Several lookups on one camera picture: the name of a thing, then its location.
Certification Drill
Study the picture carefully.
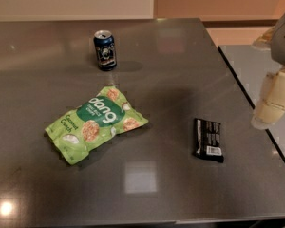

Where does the black rxbar chocolate bar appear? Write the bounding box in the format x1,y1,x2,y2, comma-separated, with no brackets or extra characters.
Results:
193,118,224,163

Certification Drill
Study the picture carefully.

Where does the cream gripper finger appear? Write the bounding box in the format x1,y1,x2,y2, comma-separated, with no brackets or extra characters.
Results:
251,67,285,130
252,28,275,50

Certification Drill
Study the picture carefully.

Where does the green rice chip bag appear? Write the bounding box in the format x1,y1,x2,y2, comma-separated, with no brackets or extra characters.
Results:
46,86,148,165

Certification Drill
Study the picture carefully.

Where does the blue soda can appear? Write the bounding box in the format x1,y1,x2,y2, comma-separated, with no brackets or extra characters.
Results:
93,30,117,71

